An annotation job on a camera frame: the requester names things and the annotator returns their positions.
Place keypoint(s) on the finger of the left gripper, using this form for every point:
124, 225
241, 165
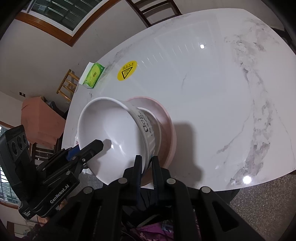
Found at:
69, 153
88, 152

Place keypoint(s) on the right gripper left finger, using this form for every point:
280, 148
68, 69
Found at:
137, 171

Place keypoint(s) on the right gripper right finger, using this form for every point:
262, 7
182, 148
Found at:
156, 172

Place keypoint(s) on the white pink Rabbit bowl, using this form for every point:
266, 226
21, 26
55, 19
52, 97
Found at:
125, 130

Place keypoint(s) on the dark chair at left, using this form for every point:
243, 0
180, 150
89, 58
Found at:
40, 154

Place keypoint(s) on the light bamboo chair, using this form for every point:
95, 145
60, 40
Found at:
68, 85

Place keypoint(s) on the green tissue box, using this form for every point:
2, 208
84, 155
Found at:
91, 75

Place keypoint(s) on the yellow warning sticker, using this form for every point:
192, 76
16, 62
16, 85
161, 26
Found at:
127, 70

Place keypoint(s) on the wood framed window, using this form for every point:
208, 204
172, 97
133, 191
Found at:
63, 20

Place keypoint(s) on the dark wooden chair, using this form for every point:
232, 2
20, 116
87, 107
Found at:
144, 9

